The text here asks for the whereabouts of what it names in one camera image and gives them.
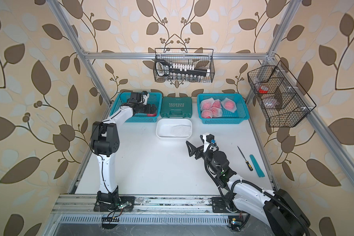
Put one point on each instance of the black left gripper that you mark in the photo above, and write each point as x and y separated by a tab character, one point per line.
147	111

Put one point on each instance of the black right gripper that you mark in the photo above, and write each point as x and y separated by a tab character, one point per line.
200	150

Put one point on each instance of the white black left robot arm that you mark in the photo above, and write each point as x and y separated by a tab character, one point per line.
105	142

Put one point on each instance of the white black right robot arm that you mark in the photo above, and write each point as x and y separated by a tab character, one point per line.
276	209

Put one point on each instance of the teal left plastic basket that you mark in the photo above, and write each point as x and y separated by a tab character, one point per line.
121	113

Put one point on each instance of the teal plastic basket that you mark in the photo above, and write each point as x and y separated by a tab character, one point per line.
241	113
121	113

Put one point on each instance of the green plastic tool case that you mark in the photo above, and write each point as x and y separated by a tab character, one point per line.
176	107

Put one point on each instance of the white plastic tray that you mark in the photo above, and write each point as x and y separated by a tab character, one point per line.
163	128

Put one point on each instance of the netted apple front middle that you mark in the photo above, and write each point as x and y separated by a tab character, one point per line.
216	112

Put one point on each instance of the black white tool in basket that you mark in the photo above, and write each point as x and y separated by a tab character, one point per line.
164	68

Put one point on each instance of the netted apple back middle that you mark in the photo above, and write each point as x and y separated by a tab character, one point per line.
217	104

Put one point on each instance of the black yellow screwdriver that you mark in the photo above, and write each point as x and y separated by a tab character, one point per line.
246	161

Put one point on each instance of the teal right plastic basket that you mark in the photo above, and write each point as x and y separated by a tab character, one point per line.
241	113

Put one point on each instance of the teal flat tool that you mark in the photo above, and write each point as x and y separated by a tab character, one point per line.
257	167

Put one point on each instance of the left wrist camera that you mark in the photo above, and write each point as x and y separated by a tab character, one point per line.
144	97

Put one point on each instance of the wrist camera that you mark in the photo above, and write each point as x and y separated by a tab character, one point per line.
208	141
144	97

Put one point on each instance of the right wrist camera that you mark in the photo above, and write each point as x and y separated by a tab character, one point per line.
208	141

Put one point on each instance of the black wire basket back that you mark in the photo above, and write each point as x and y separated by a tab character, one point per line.
193	65

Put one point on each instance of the black wire basket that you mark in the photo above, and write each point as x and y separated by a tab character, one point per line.
287	102
193	65

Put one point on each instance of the red object in wire basket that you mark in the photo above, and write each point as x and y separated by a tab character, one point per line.
263	90

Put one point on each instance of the black wire basket right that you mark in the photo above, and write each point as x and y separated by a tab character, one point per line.
287	102

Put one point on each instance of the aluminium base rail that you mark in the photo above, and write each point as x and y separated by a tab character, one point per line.
141	204

